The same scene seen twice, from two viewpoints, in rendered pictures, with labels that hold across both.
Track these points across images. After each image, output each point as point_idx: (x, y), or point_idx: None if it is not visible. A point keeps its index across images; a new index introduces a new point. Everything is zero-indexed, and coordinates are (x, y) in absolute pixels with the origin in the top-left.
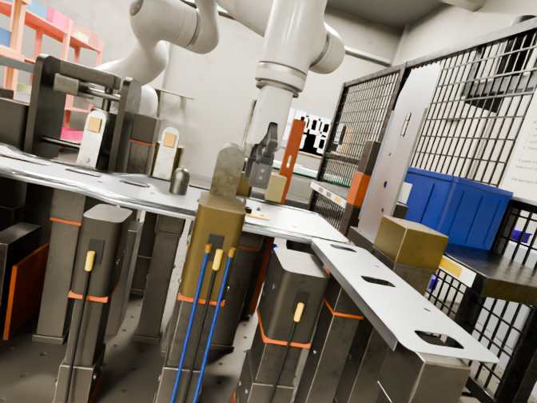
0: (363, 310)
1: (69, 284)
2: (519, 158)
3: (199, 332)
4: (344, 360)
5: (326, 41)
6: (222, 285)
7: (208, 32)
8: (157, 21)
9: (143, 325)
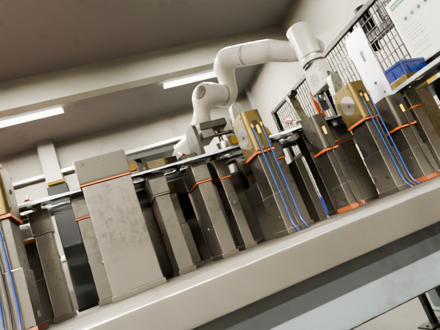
0: (423, 71)
1: (297, 188)
2: (412, 46)
3: (380, 126)
4: (431, 124)
5: (317, 39)
6: (374, 105)
7: (234, 89)
8: (215, 93)
9: (335, 203)
